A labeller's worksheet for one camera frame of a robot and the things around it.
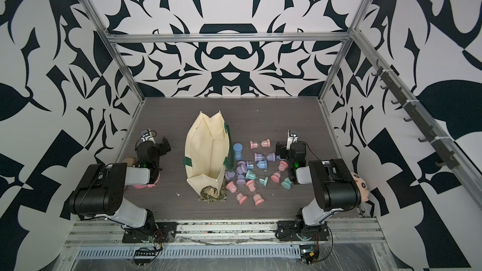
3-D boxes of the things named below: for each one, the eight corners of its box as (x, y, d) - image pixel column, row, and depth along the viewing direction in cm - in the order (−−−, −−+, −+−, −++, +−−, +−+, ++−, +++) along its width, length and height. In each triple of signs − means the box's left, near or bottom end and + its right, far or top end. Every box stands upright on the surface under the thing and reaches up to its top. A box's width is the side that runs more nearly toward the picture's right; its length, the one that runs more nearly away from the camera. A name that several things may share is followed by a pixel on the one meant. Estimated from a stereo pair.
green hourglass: (244, 178, 89) (244, 175, 87) (247, 171, 91) (247, 169, 89) (266, 187, 87) (267, 184, 84) (268, 179, 89) (269, 177, 87)
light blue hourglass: (246, 169, 91) (246, 167, 90) (246, 162, 94) (246, 160, 92) (267, 169, 91) (267, 167, 90) (266, 162, 94) (267, 160, 92)
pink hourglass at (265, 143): (250, 149, 98) (250, 147, 96) (249, 143, 100) (249, 141, 99) (270, 147, 99) (271, 144, 97) (269, 141, 101) (269, 138, 100)
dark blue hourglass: (233, 160, 95) (232, 151, 88) (233, 152, 98) (233, 143, 91) (242, 160, 95) (242, 151, 88) (242, 152, 98) (242, 143, 91)
